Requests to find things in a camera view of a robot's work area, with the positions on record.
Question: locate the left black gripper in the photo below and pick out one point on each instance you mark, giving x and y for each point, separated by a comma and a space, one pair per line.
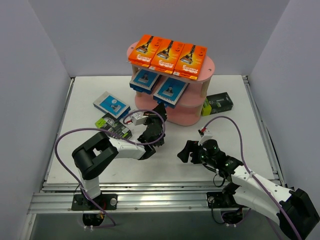
155, 120

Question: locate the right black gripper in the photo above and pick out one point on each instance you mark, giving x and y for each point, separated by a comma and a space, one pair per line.
194, 153

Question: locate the blue razor box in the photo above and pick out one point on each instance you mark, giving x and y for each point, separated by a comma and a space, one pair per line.
109, 104
170, 92
144, 81

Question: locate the black green razor box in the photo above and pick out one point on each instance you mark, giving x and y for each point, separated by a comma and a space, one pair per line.
216, 103
111, 124

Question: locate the small orange razor box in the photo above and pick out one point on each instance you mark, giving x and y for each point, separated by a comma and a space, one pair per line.
190, 61

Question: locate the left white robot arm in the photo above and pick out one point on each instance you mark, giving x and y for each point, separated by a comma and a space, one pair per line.
92, 157

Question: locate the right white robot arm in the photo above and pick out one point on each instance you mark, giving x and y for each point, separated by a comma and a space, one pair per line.
292, 210

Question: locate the pink three-tier shelf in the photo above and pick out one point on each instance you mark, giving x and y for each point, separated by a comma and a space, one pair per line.
187, 111

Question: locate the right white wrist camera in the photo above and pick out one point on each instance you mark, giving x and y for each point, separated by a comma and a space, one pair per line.
205, 135

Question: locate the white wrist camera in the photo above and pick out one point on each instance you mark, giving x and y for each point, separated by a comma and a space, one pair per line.
136, 119
205, 135

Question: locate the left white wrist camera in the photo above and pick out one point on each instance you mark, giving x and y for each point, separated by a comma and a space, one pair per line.
136, 119

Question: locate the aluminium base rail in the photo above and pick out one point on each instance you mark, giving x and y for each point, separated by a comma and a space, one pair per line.
132, 198

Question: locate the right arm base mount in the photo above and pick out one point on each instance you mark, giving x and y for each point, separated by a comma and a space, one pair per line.
232, 214

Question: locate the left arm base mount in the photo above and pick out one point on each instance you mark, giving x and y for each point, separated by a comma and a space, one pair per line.
92, 216

